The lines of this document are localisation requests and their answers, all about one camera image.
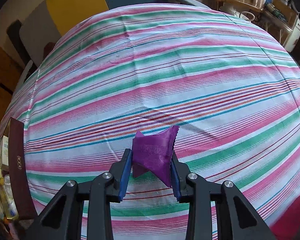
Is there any purple foil sachet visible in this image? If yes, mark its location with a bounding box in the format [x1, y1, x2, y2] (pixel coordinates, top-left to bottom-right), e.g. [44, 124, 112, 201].
[132, 125, 179, 187]

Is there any green white medicine box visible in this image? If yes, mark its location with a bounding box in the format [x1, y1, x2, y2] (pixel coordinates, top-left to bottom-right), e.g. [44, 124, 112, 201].
[0, 135, 8, 166]

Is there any striped bed sheet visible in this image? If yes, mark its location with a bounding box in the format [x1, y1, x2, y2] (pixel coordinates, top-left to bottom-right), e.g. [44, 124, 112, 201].
[0, 4, 300, 239]

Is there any white plastic bag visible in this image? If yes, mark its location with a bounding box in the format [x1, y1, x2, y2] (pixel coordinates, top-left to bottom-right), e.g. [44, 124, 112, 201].
[219, 3, 255, 22]

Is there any grey yellow blue armchair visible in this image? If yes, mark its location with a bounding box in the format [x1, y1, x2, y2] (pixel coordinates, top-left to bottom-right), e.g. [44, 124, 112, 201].
[6, 0, 211, 81]

